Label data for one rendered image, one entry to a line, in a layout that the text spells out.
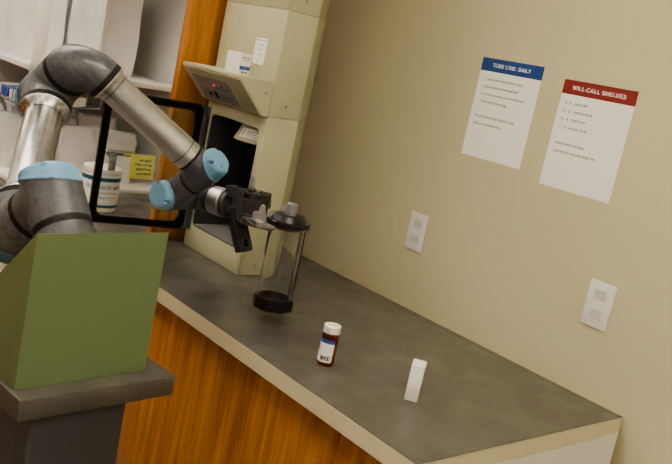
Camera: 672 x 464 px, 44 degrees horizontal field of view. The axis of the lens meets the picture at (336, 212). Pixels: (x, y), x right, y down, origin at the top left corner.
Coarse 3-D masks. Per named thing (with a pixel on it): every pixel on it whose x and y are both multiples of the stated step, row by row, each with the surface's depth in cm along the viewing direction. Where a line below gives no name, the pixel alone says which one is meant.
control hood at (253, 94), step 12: (192, 72) 249; (204, 72) 242; (216, 72) 236; (228, 72) 231; (228, 84) 235; (240, 84) 229; (252, 84) 229; (264, 84) 232; (204, 96) 255; (240, 96) 235; (252, 96) 230; (264, 96) 233; (240, 108) 241; (252, 108) 234; (264, 108) 234
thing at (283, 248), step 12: (276, 228) 202; (276, 240) 202; (288, 240) 202; (300, 240) 204; (264, 252) 205; (276, 252) 202; (288, 252) 202; (300, 252) 205; (264, 264) 205; (276, 264) 203; (288, 264) 203; (264, 276) 204; (276, 276) 203; (288, 276) 204; (264, 288) 205; (276, 288) 204; (288, 288) 205; (276, 300) 204; (288, 300) 206
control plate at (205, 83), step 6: (198, 78) 248; (204, 78) 245; (204, 84) 248; (210, 84) 244; (216, 84) 241; (222, 84) 238; (204, 90) 251; (210, 90) 248; (216, 90) 244; (222, 90) 241; (228, 90) 238; (210, 96) 251; (228, 96) 241; (228, 102) 244; (234, 102) 241
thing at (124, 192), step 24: (120, 120) 245; (192, 120) 256; (120, 144) 247; (144, 144) 251; (120, 168) 249; (144, 168) 253; (168, 168) 257; (120, 192) 251; (144, 192) 255; (120, 216) 253; (144, 216) 257; (168, 216) 261
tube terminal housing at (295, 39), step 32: (224, 32) 254; (256, 32) 241; (288, 32) 232; (320, 32) 248; (224, 64) 253; (288, 64) 235; (288, 96) 238; (288, 128) 241; (256, 160) 239; (288, 160) 244; (288, 192) 258; (192, 224) 263; (224, 256) 249; (256, 256) 246
